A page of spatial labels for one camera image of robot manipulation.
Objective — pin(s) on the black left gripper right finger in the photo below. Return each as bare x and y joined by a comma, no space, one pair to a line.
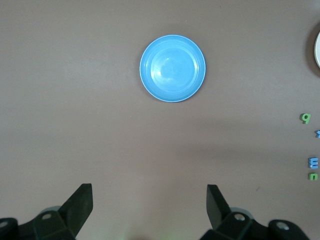
217,212

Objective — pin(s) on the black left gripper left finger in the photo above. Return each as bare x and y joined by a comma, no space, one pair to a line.
75,212

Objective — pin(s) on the green lowercase letter n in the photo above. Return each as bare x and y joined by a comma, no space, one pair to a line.
310,176

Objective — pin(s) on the blue lowercase letter m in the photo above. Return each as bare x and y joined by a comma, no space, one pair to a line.
313,163

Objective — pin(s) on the blue lowercase letter x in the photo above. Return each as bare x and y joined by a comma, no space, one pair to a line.
318,134

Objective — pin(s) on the green lowercase letter q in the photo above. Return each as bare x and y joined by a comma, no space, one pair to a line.
305,117

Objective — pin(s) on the brown table cover mat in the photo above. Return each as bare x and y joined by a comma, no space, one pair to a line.
75,100

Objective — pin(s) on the blue round plate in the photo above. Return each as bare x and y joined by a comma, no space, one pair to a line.
172,68

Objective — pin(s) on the beige round plate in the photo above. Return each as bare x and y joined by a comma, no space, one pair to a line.
318,50

